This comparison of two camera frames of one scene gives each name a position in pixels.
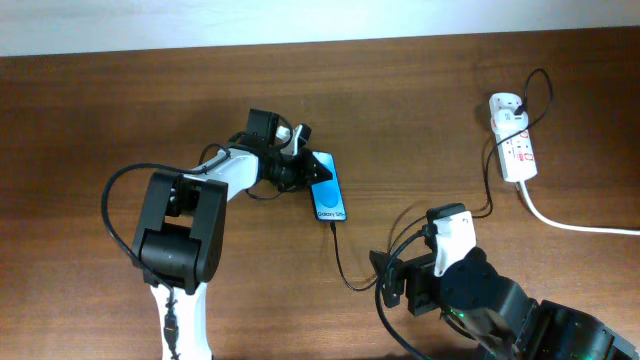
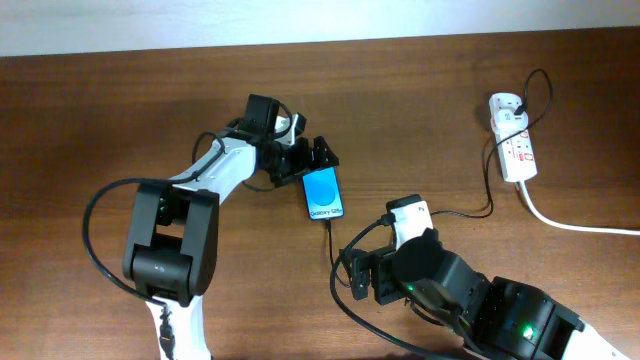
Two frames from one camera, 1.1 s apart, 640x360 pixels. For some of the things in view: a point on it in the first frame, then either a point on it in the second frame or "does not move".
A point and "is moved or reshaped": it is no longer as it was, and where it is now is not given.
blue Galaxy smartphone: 327,196 is moved or reshaped
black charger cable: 387,264 is moved or reshaped
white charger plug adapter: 506,122 does not move
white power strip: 516,146 does not move
